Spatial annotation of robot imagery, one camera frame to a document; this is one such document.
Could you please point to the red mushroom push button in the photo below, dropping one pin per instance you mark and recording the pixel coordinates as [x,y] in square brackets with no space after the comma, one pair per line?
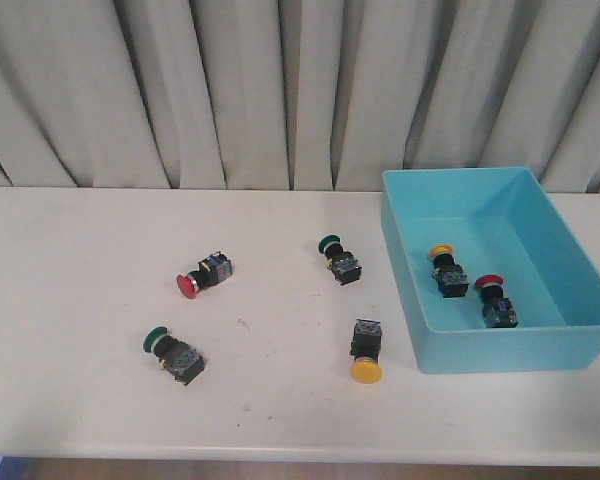
[497,310]
[212,270]

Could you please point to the yellow mushroom push button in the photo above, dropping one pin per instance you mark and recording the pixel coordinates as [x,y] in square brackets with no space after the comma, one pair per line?
[365,348]
[450,277]

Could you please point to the light blue plastic box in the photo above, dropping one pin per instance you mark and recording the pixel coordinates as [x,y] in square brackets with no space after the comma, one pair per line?
[498,221]

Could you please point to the green push button near box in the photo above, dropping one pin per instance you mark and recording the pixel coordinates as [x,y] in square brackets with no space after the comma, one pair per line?
[342,263]

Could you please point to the green push button front left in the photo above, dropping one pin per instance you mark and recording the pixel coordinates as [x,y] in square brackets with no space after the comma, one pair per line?
[181,360]

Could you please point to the grey pleated curtain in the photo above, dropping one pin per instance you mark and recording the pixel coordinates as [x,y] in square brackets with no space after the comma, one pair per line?
[296,95]

